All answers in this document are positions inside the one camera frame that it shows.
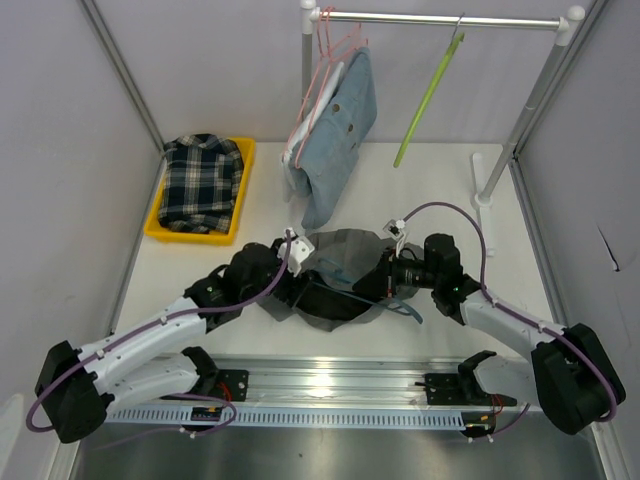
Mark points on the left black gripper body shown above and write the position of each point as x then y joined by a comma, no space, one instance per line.
286,291

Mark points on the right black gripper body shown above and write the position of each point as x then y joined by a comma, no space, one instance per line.
405,272

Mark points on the blue plastic hanger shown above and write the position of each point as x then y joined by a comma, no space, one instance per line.
338,284

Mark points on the grey garment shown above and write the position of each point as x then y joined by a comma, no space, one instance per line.
351,253

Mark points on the light blue denim skirt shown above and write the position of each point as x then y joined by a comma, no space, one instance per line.
331,154

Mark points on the pink wire hanger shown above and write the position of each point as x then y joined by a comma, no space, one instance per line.
317,59
330,53

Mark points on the white skirt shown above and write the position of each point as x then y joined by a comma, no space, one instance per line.
301,133

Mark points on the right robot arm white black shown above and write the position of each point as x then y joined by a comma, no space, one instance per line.
564,371

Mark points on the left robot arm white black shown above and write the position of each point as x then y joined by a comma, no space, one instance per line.
78,388

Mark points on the green plastic hanger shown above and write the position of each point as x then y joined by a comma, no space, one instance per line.
455,40

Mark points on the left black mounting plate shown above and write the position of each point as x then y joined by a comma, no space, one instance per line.
228,384

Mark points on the black mounting plate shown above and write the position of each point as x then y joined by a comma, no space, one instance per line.
453,389
228,384

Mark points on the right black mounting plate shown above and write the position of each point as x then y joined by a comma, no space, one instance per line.
453,389

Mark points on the plaid garment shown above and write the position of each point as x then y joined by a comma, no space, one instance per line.
201,184

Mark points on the yellow plastic tray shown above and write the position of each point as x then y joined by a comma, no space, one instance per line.
153,229

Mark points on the metal clothes rack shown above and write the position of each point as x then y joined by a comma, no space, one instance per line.
565,29

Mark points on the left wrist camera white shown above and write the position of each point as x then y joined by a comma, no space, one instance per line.
295,251

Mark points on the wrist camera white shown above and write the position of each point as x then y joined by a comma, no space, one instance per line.
295,251
396,229

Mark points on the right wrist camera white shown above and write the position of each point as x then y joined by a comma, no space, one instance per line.
396,229

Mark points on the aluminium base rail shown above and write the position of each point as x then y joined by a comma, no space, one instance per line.
334,382

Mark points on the white slotted cable duct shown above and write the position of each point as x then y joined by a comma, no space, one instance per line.
248,416

